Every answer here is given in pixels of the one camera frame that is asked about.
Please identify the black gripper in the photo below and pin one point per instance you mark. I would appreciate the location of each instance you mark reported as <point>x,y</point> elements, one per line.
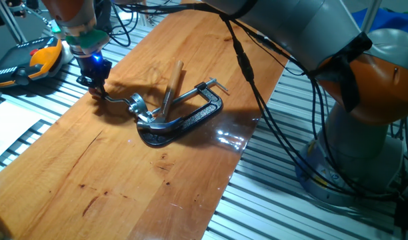
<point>94,68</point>

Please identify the chrome lever with brown knob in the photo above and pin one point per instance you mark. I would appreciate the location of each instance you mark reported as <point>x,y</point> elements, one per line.
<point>137,103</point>

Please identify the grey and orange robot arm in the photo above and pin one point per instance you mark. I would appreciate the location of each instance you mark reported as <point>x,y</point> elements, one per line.
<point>290,20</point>

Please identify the white round object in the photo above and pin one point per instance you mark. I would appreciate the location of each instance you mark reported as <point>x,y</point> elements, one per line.
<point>66,53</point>

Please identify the black and orange teach pendant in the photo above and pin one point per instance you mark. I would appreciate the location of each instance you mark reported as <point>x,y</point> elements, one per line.
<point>40,60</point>

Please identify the glossy orange wooden board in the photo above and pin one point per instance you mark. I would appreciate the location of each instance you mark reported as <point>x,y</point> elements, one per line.
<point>90,166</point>

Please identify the white paper sheet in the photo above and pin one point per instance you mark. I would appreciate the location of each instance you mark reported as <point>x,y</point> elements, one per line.
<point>7,126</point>

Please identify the black C-clamp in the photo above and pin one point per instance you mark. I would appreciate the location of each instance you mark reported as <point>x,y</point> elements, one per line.
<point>204,113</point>

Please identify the blue plastic bag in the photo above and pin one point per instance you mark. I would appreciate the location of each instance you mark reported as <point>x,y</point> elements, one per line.
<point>397,20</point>

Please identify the black box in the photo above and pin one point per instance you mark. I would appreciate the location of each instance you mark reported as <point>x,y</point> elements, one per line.
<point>405,213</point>

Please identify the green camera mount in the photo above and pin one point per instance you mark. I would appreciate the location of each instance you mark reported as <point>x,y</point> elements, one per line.
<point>90,38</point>

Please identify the grey metal frame bar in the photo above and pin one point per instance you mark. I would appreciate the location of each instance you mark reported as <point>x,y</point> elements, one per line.
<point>10,23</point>

